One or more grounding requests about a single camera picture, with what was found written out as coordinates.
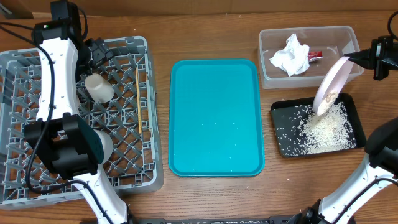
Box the white plate with food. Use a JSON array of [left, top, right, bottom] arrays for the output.
[[313, 57, 353, 116]]

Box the cream white cup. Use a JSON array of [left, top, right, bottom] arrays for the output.
[[85, 73, 114, 103]]

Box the red snack wrapper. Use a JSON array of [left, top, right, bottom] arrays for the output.
[[308, 51, 323, 62]]

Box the white napkin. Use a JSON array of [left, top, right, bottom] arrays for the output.
[[269, 34, 310, 77]]

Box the grey ceramic bowl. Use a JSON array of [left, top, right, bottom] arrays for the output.
[[95, 130, 113, 164]]

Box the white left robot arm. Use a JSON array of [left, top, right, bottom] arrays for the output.
[[21, 1, 133, 223]]

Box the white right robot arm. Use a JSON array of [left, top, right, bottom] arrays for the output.
[[288, 33, 397, 224]]

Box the grey plastic dishwasher rack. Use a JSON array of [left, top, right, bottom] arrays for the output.
[[1, 36, 164, 210]]

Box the clear plastic bin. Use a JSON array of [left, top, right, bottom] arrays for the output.
[[258, 26, 359, 89]]

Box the spilled rice pile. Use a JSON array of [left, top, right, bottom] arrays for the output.
[[275, 101, 358, 156]]

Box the black tray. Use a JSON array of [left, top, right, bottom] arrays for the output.
[[271, 93, 366, 157]]

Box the teal plastic tray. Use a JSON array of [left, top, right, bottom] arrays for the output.
[[169, 59, 265, 177]]

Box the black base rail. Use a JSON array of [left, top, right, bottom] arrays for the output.
[[137, 215, 309, 224]]

